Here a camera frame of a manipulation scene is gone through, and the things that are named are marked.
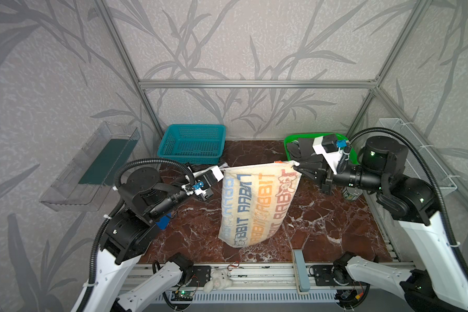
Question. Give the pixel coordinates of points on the metal tin can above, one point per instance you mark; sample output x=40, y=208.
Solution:
x=351, y=194

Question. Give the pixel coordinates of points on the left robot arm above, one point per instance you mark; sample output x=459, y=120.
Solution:
x=149, y=189

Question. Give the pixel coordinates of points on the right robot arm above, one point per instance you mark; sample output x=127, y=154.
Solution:
x=390, y=167

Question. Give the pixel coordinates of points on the green lit circuit board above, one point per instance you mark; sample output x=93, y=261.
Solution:
x=182, y=296

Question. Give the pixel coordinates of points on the grey blue sponge block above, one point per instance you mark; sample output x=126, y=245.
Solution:
x=301, y=272

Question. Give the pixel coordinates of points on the grey towel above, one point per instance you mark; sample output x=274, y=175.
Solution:
x=301, y=149

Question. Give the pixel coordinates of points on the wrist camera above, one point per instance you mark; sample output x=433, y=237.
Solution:
x=207, y=178
x=333, y=150

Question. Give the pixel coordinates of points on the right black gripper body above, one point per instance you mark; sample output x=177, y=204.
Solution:
x=326, y=177

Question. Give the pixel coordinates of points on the white plush toy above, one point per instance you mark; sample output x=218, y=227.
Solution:
x=220, y=280

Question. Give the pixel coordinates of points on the clear plastic wall bin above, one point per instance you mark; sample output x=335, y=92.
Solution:
x=88, y=178

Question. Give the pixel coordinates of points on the green plastic basket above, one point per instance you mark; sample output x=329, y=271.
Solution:
x=296, y=139

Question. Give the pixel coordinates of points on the teal plastic basket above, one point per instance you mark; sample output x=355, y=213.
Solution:
x=197, y=144

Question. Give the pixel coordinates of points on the printed rabbit towel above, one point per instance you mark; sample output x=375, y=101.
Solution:
x=255, y=201

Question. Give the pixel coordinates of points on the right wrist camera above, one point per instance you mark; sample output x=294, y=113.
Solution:
x=333, y=150

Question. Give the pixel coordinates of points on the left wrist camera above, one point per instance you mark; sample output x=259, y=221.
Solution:
x=207, y=178

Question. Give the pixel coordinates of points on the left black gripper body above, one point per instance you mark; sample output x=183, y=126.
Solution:
x=202, y=190

